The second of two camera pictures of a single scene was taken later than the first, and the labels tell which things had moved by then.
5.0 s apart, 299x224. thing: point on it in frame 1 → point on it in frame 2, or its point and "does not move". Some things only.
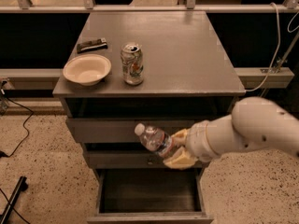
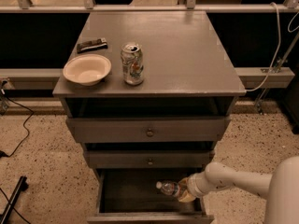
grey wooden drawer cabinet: x=167 y=71 does not move
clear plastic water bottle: x=154 y=139 → x=167 y=187
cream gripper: x=196 y=140 → x=195 y=184
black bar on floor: x=21 y=186 does not move
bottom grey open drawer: x=150 y=196 does not move
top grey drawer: x=119 y=130 does not move
